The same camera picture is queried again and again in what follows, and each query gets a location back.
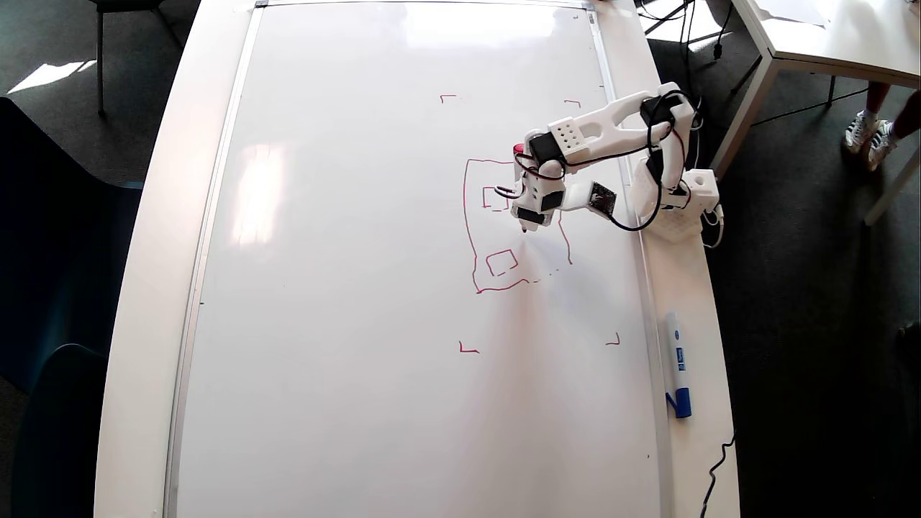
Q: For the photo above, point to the person bare lower leg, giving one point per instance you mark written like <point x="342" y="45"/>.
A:
<point x="876" y="97"/>
<point x="910" y="111"/>

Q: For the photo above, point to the large white whiteboard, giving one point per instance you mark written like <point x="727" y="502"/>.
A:
<point x="360" y="324"/>

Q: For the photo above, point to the white striped sneaker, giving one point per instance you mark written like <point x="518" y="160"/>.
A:
<point x="858" y="131"/>
<point x="881" y="144"/>

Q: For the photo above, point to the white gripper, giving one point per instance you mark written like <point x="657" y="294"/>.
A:
<point x="529" y="216"/>

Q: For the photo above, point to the large dark teal chair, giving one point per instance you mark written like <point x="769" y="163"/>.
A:
<point x="57" y="252"/>

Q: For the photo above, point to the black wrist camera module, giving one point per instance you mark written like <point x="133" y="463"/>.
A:
<point x="603" y="198"/>

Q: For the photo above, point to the red whiteboard marker pen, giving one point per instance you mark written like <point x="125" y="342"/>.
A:
<point x="519" y="149"/>

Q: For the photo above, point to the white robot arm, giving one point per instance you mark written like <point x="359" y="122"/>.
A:
<point x="611" y="122"/>

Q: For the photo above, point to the metal legged chair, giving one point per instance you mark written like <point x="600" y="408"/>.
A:
<point x="122" y="6"/>

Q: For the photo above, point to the white side table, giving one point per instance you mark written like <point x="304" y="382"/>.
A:
<point x="835" y="36"/>

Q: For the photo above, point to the blue capped whiteboard marker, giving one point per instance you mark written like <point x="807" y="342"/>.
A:
<point x="678" y="360"/>

